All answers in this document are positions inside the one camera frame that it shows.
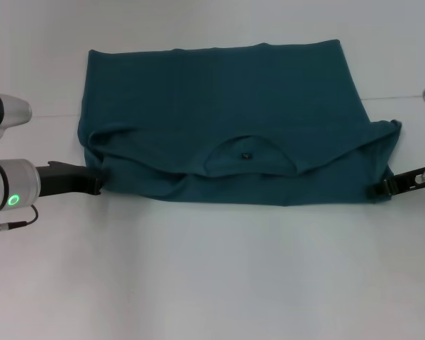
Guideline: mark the teal shirt with FREE print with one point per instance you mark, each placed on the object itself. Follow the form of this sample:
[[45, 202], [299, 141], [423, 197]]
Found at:
[[233, 106]]

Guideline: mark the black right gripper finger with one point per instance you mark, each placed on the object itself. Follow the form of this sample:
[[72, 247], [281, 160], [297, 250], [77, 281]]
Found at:
[[380, 189]]

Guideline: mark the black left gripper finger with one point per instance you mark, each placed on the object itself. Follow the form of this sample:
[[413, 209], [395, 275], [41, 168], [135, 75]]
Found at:
[[100, 182]]

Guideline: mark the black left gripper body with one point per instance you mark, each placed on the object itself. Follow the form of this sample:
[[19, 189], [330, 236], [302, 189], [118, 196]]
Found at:
[[63, 178]]

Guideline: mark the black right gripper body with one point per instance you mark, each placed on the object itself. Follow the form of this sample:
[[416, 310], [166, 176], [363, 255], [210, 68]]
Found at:
[[414, 180]]

